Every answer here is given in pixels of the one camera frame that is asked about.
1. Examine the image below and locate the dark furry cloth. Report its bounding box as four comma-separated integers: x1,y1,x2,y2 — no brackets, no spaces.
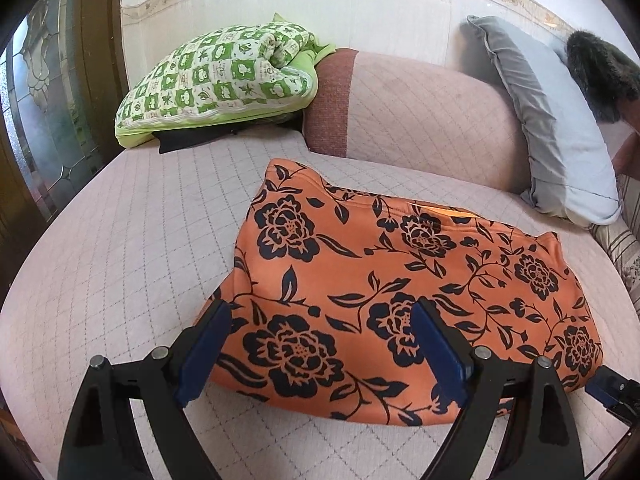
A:
565,30,640,123

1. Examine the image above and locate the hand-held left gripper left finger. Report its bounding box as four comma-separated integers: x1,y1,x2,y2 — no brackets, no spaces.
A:
57,299,233,480

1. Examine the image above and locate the pink quilted bolster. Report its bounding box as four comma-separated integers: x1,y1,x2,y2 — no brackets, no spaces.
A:
302,49,531,196

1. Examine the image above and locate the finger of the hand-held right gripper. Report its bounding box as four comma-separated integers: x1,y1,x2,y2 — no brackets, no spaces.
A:
584,364,640,428

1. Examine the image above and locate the wooden door with patterned glass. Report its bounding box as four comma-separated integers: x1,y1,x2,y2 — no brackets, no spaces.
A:
0,0,126,281

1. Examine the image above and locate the orange floral blouse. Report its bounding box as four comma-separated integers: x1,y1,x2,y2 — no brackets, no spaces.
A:
202,158,603,428

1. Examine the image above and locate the small striped floral pillow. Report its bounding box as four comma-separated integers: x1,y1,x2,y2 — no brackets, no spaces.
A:
590,220,640,311

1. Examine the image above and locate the brown and pink backrest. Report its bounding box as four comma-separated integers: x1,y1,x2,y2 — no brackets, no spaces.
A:
612,100,640,181

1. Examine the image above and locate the green checkered blanket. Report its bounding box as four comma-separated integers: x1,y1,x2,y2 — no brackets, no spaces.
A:
115,12,337,150

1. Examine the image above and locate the pink quilted bed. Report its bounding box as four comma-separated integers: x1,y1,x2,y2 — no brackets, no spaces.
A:
0,132,640,480

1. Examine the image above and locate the grey-blue pillow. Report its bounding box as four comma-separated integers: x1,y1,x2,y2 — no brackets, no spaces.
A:
460,15,622,226

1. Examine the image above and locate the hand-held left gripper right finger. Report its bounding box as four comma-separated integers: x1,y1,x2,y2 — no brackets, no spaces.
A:
411,297,586,480

